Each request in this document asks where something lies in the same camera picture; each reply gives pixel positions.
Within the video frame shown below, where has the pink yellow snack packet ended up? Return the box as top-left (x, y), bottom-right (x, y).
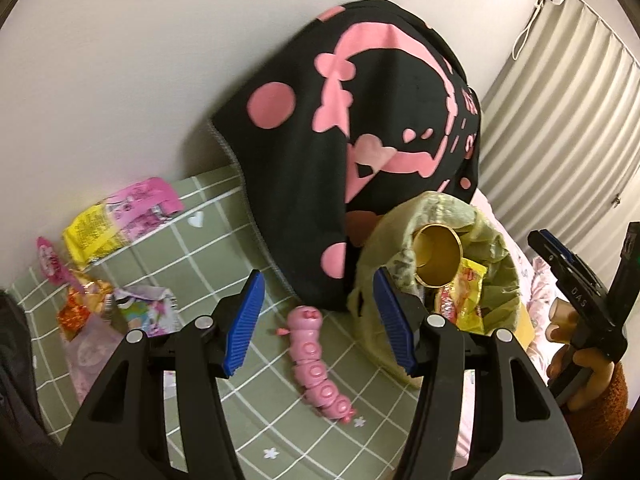
top-left (61, 176), bottom-right (185, 268)

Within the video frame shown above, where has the white cable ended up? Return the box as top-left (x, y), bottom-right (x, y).
top-left (511, 0), bottom-right (546, 61)

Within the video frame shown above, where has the translucent pink bag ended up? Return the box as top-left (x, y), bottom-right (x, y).
top-left (65, 320), bottom-right (131, 406)

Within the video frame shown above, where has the green checkered tablecloth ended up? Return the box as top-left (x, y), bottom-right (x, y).
top-left (10, 165), bottom-right (426, 480)

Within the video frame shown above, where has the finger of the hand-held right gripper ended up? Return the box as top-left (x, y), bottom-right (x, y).
top-left (539, 229), bottom-right (606, 291)
top-left (527, 232), bottom-right (588, 301)

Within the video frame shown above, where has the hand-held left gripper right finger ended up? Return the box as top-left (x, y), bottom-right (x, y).
top-left (372, 266), bottom-right (586, 480)

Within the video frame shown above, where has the red gold can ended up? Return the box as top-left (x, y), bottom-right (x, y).
top-left (411, 222), bottom-right (463, 288)

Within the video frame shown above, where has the black pink printed blanket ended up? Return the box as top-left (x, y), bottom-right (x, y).
top-left (207, 0), bottom-right (483, 311)

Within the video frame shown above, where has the purple white wrapper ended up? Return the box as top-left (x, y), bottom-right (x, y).
top-left (114, 284), bottom-right (182, 337)

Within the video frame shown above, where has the pink caterpillar toy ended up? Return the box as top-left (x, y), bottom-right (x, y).
top-left (277, 305), bottom-right (358, 423)

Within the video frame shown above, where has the person's right hand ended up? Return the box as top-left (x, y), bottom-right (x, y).
top-left (546, 299), bottom-right (617, 411)

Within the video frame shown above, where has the orange foil wrapper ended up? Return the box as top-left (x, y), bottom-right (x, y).
top-left (57, 270), bottom-right (118, 341)

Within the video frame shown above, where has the small pink wrapper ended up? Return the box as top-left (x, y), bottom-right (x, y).
top-left (35, 236), bottom-right (73, 283)

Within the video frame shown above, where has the waste bin with green bag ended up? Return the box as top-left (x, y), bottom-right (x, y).
top-left (347, 191), bottom-right (523, 391)

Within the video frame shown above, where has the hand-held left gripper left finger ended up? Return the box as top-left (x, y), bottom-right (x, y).
top-left (59, 269), bottom-right (266, 480)

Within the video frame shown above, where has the pink floral bedsheet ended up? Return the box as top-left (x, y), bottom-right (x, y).
top-left (452, 189), bottom-right (571, 461)

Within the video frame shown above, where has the yellow cushion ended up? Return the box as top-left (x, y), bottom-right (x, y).
top-left (515, 302), bottom-right (537, 343)

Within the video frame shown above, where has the yellow wafer packet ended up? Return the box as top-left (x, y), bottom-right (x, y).
top-left (434, 257), bottom-right (488, 335)

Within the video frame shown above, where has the grey curtain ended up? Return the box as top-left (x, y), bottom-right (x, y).
top-left (477, 0), bottom-right (640, 271)

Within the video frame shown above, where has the person's right forearm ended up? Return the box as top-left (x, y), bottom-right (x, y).
top-left (565, 360), bottom-right (633, 480)

